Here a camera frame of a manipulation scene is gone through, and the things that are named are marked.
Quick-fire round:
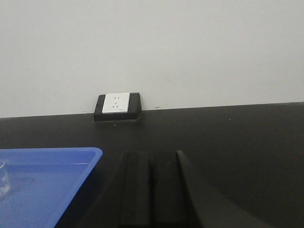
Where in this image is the white socket in black box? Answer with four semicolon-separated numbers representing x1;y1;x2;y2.
94;92;142;122

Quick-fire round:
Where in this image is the clear glass beaker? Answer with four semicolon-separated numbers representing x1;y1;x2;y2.
0;160;10;199

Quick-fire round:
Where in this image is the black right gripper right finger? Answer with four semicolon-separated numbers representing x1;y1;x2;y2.
152;149;304;228

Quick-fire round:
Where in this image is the blue plastic tray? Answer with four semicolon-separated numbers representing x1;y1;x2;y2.
0;147;103;228

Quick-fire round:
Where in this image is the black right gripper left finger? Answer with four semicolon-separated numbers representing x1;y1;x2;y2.
79;152;152;228

